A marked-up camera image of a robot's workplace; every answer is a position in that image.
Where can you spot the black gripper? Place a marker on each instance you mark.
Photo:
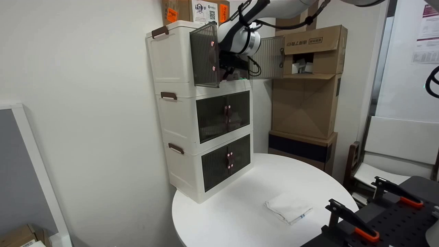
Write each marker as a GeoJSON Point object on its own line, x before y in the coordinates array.
{"type": "Point", "coordinates": [233, 64]}

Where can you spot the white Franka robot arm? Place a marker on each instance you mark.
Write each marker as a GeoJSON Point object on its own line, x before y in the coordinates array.
{"type": "Point", "coordinates": [279, 8]}

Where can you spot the smoky translucent cabinet door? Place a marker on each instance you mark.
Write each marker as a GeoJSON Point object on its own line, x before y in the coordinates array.
{"type": "Point", "coordinates": [203, 56]}
{"type": "Point", "coordinates": [214, 171]}
{"type": "Point", "coordinates": [240, 156]}
{"type": "Point", "coordinates": [272, 62]}
{"type": "Point", "coordinates": [210, 119]}
{"type": "Point", "coordinates": [239, 110]}

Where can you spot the white three-tier storage cabinet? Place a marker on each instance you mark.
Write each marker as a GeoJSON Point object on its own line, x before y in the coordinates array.
{"type": "Point", "coordinates": [173, 64]}

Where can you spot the cardboard box with orange stickers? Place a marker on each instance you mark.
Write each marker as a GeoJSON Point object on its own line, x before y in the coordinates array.
{"type": "Point", "coordinates": [183, 9]}

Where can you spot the large plain cardboard box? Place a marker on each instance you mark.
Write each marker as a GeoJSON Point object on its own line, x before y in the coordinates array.
{"type": "Point", "coordinates": [302, 105]}

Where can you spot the printed cardboard box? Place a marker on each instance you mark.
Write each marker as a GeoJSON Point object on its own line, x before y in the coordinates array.
{"type": "Point", "coordinates": [327, 43]}

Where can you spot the cardboard box with black band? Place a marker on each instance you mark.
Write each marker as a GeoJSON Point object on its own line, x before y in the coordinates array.
{"type": "Point", "coordinates": [296, 147]}

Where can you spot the white folded cloth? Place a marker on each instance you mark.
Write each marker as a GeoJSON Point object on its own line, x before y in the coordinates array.
{"type": "Point", "coordinates": [288, 208]}

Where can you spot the white board panel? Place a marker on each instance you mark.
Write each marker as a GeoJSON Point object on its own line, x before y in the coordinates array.
{"type": "Point", "coordinates": [402, 138]}

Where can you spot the printed paper poster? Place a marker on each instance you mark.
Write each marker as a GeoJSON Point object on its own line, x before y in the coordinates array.
{"type": "Point", "coordinates": [430, 32]}

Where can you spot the black red clamp tool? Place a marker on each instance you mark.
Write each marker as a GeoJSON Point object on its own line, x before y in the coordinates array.
{"type": "Point", "coordinates": [402, 228]}

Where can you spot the open shallow cardboard box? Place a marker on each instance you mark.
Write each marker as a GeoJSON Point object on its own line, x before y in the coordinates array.
{"type": "Point", "coordinates": [18, 235]}

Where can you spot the dark brown wooden frame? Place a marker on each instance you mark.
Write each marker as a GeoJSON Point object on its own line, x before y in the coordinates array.
{"type": "Point", "coordinates": [351, 160]}

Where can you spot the glass panel with dark frame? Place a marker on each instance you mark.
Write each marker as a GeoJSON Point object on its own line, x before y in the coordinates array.
{"type": "Point", "coordinates": [402, 83]}

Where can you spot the grey partition with white frame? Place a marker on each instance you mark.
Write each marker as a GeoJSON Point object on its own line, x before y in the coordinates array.
{"type": "Point", "coordinates": [18, 160]}

